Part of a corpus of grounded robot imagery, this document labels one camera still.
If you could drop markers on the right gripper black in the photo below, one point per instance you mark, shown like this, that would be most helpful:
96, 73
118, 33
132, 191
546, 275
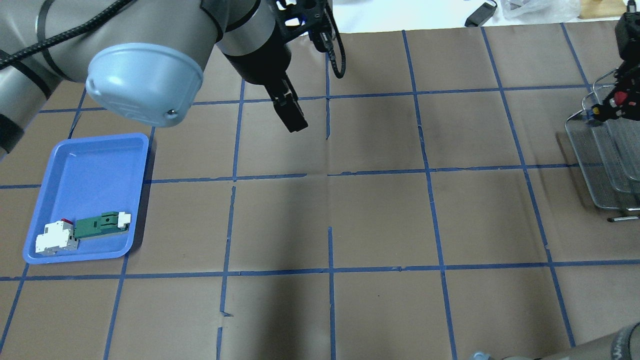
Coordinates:
628, 76

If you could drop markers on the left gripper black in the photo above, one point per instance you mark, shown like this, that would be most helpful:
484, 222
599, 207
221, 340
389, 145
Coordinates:
258, 61

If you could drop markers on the red emergency stop button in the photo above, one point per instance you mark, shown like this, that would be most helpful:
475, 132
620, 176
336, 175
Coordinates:
614, 106

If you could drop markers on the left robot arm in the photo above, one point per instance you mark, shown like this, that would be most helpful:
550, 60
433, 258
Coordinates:
140, 59

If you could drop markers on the wooden board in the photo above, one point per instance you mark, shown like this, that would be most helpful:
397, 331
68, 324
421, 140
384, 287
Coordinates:
601, 9

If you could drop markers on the clear plastic bag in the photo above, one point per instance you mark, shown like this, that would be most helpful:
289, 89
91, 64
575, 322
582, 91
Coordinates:
541, 11

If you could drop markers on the black power adapter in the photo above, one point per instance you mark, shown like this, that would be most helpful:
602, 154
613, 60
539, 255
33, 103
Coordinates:
481, 14

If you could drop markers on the blue plastic tray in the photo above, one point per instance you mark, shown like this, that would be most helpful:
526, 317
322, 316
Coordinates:
86, 177

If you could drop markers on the green terminal block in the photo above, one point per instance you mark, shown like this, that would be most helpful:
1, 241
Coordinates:
108, 223

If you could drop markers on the white circuit breaker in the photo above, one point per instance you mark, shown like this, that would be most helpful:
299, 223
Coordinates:
56, 236

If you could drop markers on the metal wire mesh shelf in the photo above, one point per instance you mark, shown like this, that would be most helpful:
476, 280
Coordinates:
608, 156

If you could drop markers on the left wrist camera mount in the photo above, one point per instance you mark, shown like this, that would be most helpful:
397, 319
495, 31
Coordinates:
315, 18

